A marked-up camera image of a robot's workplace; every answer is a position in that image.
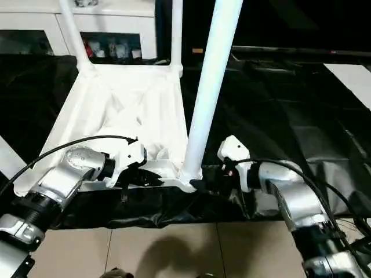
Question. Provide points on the white plastic table top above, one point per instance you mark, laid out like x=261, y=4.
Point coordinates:
x=127, y=104

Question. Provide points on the white plastic table leg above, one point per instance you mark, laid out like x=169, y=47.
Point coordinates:
x=72, y=35
x=10, y=159
x=208, y=75
x=176, y=32

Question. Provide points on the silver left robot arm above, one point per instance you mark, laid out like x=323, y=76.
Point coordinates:
x=69, y=171

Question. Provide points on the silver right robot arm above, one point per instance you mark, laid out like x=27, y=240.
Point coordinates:
x=295, y=197

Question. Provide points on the black mat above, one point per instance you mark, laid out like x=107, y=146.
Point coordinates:
x=278, y=127

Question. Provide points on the small yellow tag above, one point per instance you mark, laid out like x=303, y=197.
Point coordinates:
x=197, y=51

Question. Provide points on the white flat board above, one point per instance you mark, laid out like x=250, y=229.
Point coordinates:
x=351, y=81

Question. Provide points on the white cabinet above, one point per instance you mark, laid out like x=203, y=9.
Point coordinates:
x=116, y=20

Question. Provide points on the grey object on cabinet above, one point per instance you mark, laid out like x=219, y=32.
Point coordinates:
x=86, y=3

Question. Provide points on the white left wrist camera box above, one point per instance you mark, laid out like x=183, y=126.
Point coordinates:
x=130, y=156

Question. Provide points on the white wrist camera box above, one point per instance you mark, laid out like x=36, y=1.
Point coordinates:
x=130, y=156
x=233, y=152

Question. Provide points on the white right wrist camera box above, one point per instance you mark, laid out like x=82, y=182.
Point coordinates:
x=233, y=152

